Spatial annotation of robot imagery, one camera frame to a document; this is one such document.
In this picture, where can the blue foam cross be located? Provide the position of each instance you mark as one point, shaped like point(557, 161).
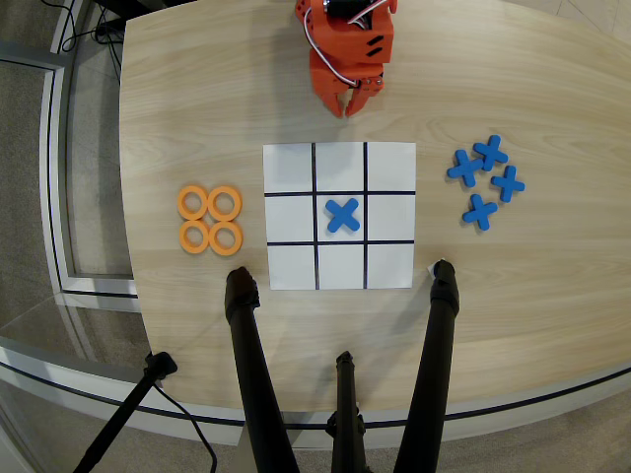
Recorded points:
point(479, 211)
point(508, 183)
point(491, 152)
point(343, 215)
point(465, 169)

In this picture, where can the white tic-tac-toe grid paper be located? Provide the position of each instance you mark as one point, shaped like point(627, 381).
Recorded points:
point(291, 170)

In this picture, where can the grey metal partition frame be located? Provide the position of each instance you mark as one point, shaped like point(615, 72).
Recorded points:
point(51, 197)

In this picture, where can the thick black tripod leg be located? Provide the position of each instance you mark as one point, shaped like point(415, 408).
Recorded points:
point(251, 355)
point(434, 355)

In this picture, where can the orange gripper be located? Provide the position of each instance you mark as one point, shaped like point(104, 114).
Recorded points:
point(331, 83)

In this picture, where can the small white paper tag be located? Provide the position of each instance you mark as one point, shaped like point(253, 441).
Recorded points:
point(430, 270)

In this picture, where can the slim black stand pole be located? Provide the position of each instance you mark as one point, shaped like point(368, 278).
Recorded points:
point(123, 414)

